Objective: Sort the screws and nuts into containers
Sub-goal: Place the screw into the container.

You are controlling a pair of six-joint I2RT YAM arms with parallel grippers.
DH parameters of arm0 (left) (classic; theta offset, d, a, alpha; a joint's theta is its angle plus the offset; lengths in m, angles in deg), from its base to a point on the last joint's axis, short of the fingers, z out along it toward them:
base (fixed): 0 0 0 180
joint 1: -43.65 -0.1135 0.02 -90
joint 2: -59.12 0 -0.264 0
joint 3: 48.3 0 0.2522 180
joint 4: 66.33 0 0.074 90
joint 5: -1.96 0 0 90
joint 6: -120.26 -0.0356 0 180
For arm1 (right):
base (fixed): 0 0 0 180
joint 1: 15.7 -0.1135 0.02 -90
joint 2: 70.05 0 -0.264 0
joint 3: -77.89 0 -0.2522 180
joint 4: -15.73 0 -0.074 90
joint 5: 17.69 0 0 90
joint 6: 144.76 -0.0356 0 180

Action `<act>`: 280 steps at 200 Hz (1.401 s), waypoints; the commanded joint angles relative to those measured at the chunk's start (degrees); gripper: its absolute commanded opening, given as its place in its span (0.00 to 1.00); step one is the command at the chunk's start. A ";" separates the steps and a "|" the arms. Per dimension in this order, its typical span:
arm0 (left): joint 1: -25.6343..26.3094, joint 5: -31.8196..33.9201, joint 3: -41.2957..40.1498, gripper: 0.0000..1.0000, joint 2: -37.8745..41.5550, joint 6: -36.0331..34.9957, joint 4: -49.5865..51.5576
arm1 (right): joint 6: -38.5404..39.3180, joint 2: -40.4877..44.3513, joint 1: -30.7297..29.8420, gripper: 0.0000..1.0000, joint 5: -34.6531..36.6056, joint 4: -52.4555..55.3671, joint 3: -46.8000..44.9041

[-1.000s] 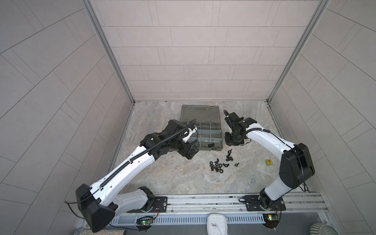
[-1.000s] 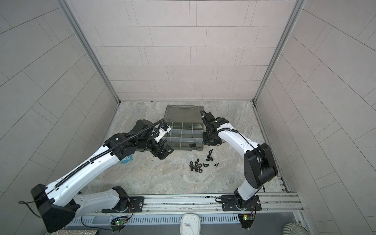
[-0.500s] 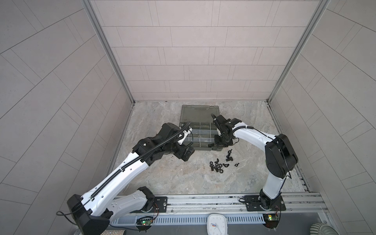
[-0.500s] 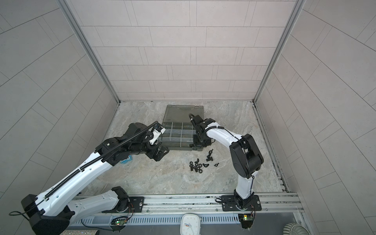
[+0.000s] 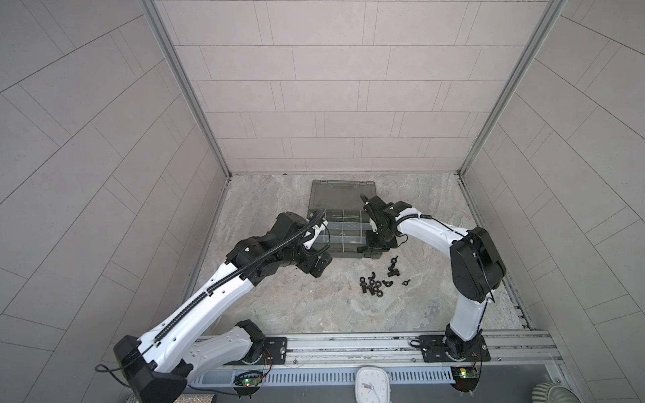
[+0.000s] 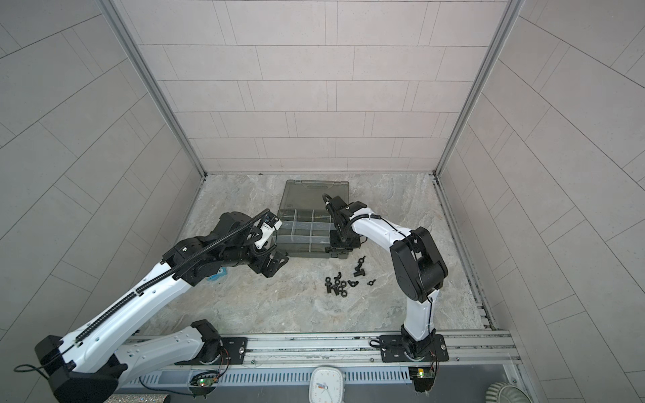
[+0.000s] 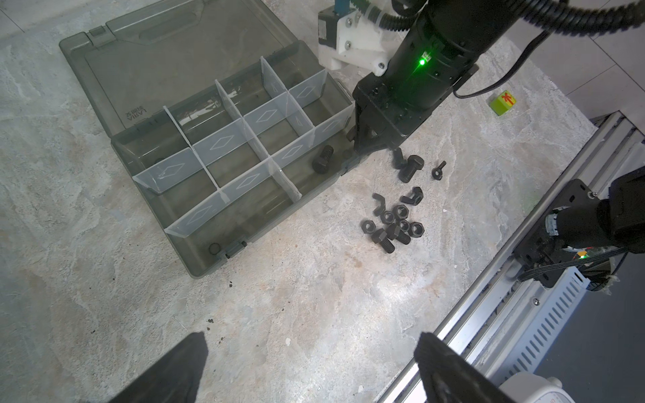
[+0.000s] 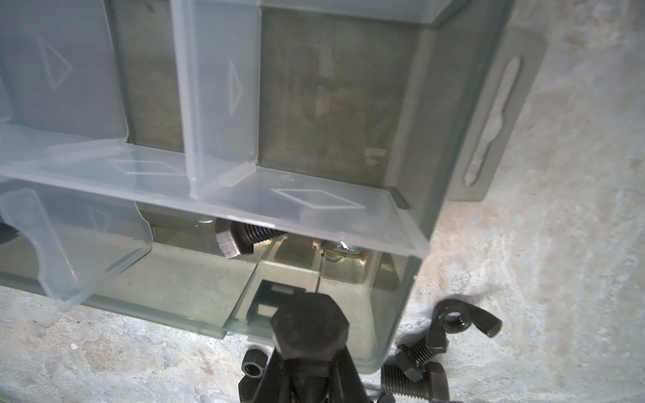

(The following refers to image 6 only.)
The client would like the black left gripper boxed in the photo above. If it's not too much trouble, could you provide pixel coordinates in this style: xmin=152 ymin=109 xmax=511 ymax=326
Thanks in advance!
xmin=222 ymin=229 xmax=294 ymax=275

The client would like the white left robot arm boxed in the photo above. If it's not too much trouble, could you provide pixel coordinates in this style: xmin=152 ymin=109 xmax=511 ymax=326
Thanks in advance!
xmin=14 ymin=209 xmax=288 ymax=402

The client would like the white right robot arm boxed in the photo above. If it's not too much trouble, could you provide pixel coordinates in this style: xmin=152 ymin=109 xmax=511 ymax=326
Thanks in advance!
xmin=322 ymin=194 xmax=448 ymax=362

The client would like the translucent grey organizer box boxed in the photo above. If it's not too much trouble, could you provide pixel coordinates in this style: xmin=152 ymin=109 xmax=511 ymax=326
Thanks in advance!
xmin=277 ymin=180 xmax=349 ymax=259

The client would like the blue toy piece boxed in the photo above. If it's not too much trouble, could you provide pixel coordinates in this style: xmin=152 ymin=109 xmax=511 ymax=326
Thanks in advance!
xmin=208 ymin=268 xmax=228 ymax=281

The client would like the white square clock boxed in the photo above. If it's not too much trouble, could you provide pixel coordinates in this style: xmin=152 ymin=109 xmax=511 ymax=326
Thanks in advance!
xmin=308 ymin=366 xmax=344 ymax=403

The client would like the white ribbed fan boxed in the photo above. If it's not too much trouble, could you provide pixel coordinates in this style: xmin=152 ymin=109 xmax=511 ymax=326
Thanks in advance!
xmin=485 ymin=382 xmax=532 ymax=403

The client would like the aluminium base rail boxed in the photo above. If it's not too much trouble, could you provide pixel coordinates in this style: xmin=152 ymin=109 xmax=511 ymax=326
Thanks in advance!
xmin=125 ymin=329 xmax=520 ymax=369

